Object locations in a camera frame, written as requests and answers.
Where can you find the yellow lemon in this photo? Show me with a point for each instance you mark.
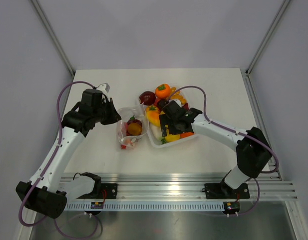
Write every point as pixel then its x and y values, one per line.
pixel 172 138

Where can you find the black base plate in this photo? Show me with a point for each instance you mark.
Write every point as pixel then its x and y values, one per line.
pixel 105 190
pixel 220 191

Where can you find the dark red apple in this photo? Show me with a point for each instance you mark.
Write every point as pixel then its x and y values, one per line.
pixel 147 98

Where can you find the left small circuit board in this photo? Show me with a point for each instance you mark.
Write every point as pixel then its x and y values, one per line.
pixel 97 205

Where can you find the dark red fig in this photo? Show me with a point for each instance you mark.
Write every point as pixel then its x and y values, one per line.
pixel 185 106

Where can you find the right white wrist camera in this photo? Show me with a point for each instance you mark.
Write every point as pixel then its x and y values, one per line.
pixel 177 101

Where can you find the white plastic food tray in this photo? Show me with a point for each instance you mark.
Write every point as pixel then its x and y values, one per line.
pixel 163 143

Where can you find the white slotted cable duct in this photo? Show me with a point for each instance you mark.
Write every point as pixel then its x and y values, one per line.
pixel 157 206

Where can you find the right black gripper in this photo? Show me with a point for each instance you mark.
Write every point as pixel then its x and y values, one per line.
pixel 164 120

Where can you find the dark purple plum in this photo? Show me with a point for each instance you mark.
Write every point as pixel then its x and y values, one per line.
pixel 162 103

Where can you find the right aluminium frame post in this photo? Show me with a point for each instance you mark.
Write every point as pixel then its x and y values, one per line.
pixel 268 36

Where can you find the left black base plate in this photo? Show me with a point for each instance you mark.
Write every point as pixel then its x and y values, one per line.
pixel 105 190

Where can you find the clear zip top bag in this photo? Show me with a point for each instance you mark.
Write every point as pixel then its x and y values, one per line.
pixel 126 113

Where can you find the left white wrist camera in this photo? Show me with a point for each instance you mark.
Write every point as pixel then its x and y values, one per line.
pixel 104 87

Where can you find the orange persimmon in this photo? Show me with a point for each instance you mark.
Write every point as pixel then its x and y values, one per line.
pixel 163 91

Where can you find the aluminium frame post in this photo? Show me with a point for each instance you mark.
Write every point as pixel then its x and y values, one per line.
pixel 54 39
pixel 268 36

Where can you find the left aluminium frame post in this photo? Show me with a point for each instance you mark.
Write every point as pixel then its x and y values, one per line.
pixel 54 39

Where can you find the right small circuit board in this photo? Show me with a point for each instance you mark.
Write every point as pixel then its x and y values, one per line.
pixel 232 206

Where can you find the brown kiwi fruit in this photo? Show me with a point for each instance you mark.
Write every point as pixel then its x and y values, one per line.
pixel 134 129

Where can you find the orange tangerine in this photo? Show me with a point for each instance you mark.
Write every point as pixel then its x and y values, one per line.
pixel 185 135

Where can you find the aluminium mounting rail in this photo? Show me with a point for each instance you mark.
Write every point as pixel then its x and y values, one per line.
pixel 155 182

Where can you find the yellow orange bell pepper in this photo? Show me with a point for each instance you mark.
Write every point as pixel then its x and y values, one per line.
pixel 153 118

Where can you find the purple grape bunch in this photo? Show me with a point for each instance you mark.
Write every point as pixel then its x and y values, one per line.
pixel 134 120

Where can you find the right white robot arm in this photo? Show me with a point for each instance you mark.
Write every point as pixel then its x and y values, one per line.
pixel 251 147

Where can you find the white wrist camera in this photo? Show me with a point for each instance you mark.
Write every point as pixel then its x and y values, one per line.
pixel 104 87
pixel 177 101

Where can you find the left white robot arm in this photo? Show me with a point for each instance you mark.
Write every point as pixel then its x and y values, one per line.
pixel 42 193

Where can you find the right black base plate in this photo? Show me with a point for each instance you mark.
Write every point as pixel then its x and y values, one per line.
pixel 220 191

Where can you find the small circuit board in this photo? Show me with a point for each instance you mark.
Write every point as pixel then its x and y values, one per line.
pixel 97 205
pixel 232 206

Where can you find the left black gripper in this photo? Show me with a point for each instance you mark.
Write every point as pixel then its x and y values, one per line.
pixel 113 118

